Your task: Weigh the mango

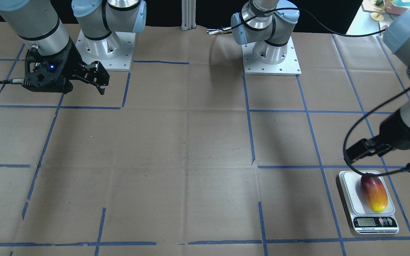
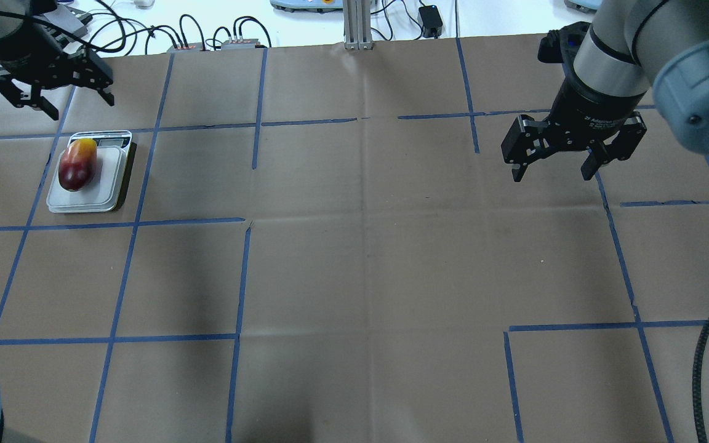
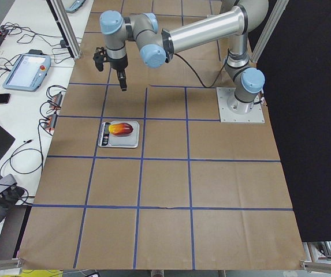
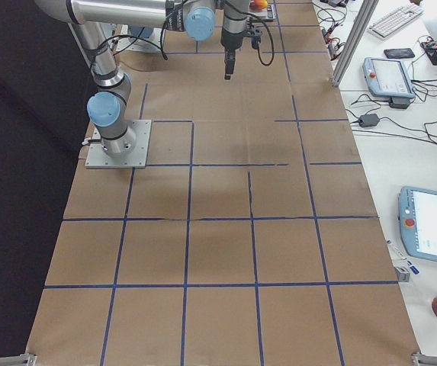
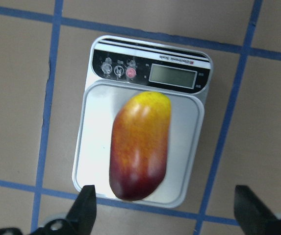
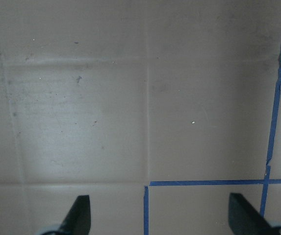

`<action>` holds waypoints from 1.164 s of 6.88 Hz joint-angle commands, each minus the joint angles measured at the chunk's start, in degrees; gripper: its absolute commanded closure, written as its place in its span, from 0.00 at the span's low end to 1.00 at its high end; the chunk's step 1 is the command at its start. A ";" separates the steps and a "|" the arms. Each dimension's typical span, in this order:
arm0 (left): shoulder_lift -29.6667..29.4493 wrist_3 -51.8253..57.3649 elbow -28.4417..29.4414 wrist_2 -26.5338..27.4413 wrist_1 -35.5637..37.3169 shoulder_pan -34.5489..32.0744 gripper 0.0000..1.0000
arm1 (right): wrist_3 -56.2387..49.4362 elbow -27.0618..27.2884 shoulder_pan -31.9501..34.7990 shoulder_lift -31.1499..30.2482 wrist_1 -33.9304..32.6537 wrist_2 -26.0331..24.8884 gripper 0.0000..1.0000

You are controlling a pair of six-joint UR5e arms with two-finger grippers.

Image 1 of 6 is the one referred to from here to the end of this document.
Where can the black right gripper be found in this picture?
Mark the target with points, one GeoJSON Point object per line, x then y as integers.
{"type": "Point", "coordinates": [71, 61]}

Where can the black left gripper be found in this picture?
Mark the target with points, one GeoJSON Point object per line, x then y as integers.
{"type": "Point", "coordinates": [398, 131]}

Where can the red yellow mango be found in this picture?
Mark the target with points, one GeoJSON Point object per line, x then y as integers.
{"type": "Point", "coordinates": [374, 193]}

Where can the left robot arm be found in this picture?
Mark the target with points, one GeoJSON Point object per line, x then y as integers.
{"type": "Point", "coordinates": [270, 23]}

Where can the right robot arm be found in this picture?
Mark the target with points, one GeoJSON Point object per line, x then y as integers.
{"type": "Point", "coordinates": [37, 23]}

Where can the white digital kitchen scale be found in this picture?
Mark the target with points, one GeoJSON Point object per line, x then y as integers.
{"type": "Point", "coordinates": [362, 219]}

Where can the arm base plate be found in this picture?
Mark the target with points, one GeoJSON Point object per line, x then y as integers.
{"type": "Point", "coordinates": [272, 65]}
{"type": "Point", "coordinates": [114, 52]}

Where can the aluminium frame post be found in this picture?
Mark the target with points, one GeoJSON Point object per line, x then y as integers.
{"type": "Point", "coordinates": [188, 15]}

